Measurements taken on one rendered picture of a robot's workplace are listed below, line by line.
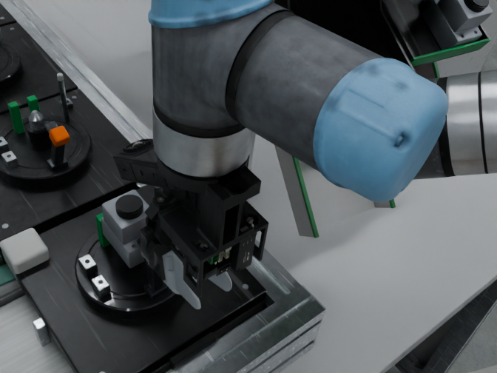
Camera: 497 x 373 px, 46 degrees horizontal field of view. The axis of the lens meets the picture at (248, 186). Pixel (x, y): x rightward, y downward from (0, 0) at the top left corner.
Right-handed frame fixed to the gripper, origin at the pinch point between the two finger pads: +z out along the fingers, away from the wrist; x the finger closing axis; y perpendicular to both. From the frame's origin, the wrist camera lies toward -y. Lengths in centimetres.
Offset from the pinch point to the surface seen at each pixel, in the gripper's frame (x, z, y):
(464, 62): 168, 64, -58
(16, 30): 11, 10, -70
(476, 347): 105, 107, 12
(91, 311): -7.1, 10.4, -8.3
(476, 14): 43.0, -17.9, -1.5
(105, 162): 6.8, 10.4, -29.8
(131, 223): -0.8, -1.1, -8.8
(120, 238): -2.1, 1.0, -9.2
